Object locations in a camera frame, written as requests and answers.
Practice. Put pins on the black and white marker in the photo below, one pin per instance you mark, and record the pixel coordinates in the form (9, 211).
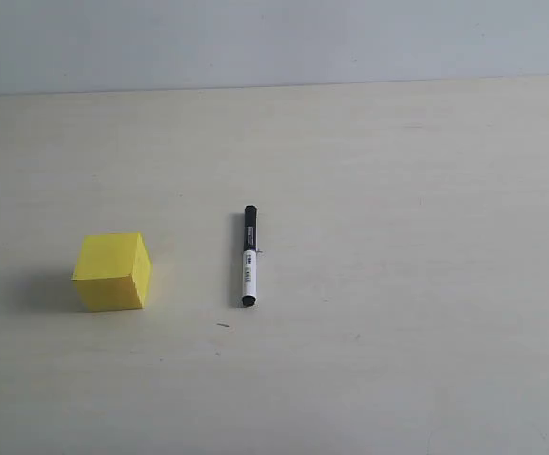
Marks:
(249, 262)

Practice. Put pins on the yellow foam cube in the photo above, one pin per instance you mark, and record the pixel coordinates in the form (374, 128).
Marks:
(113, 272)

